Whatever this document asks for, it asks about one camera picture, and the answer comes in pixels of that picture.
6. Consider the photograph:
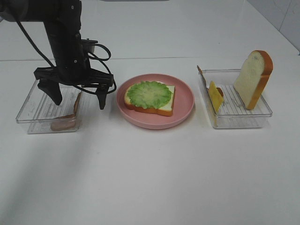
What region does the yellow cheese slice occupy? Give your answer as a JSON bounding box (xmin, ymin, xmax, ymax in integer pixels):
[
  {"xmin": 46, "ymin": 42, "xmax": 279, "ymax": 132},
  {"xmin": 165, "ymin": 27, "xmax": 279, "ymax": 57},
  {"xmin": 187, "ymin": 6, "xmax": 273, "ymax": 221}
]
[{"xmin": 208, "ymin": 81, "xmax": 224, "ymax": 113}]

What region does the clear plastic right container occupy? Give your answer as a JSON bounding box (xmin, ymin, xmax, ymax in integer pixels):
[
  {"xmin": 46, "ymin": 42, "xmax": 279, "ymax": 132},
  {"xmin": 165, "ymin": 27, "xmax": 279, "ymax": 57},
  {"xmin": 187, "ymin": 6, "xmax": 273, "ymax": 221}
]
[{"xmin": 197, "ymin": 67, "xmax": 273, "ymax": 129}]

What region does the bacon strip container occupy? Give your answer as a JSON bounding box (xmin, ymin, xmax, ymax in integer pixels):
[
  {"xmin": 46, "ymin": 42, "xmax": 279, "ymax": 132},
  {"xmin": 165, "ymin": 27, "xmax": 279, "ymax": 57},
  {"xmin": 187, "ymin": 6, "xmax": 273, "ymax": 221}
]
[
  {"xmin": 50, "ymin": 92, "xmax": 82, "ymax": 132},
  {"xmin": 196, "ymin": 65, "xmax": 225, "ymax": 99}
]

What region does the bread slice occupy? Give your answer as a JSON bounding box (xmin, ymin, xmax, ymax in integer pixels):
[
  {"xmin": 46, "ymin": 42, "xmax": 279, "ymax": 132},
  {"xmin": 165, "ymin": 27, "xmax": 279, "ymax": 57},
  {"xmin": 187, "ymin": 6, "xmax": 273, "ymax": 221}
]
[
  {"xmin": 233, "ymin": 50, "xmax": 273, "ymax": 110},
  {"xmin": 123, "ymin": 81, "xmax": 176, "ymax": 117}
]

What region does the clear plastic left container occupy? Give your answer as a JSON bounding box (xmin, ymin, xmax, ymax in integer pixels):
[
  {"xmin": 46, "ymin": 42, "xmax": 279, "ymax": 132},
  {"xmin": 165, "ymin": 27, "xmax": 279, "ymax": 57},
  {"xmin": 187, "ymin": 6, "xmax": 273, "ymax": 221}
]
[{"xmin": 16, "ymin": 81, "xmax": 90, "ymax": 134}]

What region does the upright bread slice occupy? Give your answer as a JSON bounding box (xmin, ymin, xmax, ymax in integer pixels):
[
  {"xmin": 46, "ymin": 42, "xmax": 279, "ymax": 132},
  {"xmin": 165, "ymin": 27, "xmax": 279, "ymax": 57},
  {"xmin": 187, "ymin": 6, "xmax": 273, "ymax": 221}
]
[{"xmin": 233, "ymin": 50, "xmax": 273, "ymax": 110}]

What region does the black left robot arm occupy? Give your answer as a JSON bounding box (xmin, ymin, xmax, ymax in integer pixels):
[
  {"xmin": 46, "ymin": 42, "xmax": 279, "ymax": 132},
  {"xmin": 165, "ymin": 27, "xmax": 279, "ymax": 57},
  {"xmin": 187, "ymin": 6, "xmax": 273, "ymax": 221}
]
[{"xmin": 0, "ymin": 0, "xmax": 117, "ymax": 109}]

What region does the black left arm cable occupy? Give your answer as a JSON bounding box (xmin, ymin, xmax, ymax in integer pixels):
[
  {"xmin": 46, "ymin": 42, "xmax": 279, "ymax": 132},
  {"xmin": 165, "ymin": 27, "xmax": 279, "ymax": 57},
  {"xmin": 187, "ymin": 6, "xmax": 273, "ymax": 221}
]
[{"xmin": 4, "ymin": 4, "xmax": 118, "ymax": 94}]

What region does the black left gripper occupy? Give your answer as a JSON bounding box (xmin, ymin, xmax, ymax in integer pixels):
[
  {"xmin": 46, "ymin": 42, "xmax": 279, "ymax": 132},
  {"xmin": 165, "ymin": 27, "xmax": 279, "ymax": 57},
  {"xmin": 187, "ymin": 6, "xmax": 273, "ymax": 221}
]
[{"xmin": 34, "ymin": 35, "xmax": 114, "ymax": 110}]

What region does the clear plastic container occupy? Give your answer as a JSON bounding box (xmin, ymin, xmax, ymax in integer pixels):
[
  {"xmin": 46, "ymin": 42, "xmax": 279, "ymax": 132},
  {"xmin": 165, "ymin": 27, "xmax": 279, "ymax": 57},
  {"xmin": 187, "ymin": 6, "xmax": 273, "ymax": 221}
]
[
  {"xmin": 197, "ymin": 67, "xmax": 273, "ymax": 129},
  {"xmin": 16, "ymin": 81, "xmax": 90, "ymax": 134}
]

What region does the green lettuce leaf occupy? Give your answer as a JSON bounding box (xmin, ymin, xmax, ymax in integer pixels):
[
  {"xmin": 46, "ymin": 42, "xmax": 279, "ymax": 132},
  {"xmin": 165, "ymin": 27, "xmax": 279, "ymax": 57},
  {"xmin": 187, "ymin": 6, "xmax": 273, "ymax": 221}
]
[{"xmin": 127, "ymin": 80, "xmax": 173, "ymax": 110}]

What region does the pink round plate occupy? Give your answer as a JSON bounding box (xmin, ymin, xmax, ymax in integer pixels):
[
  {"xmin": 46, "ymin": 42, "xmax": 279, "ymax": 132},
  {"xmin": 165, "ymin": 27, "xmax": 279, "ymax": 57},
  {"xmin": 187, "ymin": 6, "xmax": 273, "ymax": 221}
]
[{"xmin": 116, "ymin": 74, "xmax": 195, "ymax": 129}]

